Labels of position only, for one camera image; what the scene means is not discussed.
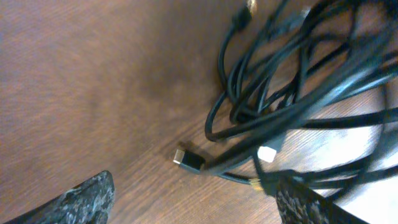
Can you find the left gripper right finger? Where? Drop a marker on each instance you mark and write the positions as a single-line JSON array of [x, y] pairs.
[[297, 204]]

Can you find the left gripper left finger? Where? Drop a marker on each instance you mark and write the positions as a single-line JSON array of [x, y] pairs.
[[90, 202]]

